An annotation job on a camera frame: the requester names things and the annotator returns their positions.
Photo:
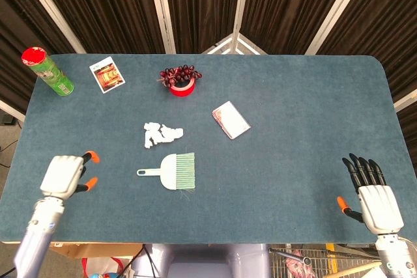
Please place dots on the dark brown curtain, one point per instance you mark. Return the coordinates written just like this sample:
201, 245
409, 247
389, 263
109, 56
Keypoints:
114, 4

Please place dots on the wooden stick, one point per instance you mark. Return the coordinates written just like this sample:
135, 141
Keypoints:
355, 269

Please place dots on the blue felt table mat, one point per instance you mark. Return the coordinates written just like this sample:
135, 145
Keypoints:
260, 177

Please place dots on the red plastic plant pot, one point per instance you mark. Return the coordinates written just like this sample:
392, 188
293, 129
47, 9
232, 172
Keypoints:
182, 89

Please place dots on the dark red grape bunch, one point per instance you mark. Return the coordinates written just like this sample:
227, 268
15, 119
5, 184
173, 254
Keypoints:
179, 73

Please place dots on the white screen frame post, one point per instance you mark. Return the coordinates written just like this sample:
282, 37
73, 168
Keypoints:
161, 8
52, 11
339, 8
241, 8

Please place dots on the green chips can red lid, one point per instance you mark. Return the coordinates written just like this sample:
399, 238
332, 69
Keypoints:
52, 74

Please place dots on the red patterned package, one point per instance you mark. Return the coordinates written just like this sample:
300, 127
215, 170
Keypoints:
298, 265

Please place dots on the white playing card box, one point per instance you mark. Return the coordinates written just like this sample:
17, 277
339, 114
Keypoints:
232, 120

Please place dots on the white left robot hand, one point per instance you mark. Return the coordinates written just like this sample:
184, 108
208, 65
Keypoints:
62, 174

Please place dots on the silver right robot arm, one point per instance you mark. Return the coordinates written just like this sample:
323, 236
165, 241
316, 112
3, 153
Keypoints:
395, 255

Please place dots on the crumpled white paper piece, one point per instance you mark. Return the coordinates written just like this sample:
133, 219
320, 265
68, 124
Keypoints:
150, 136
174, 133
161, 139

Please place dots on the white bordered picture card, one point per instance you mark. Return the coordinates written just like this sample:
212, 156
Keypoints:
107, 75

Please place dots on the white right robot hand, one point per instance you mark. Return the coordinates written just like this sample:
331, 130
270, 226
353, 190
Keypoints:
379, 206

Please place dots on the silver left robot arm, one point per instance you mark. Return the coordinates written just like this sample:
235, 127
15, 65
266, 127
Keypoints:
37, 235

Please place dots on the lilac robot torso base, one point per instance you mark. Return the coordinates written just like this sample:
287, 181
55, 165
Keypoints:
202, 261

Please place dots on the red and white bag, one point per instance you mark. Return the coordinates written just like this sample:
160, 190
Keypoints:
104, 266

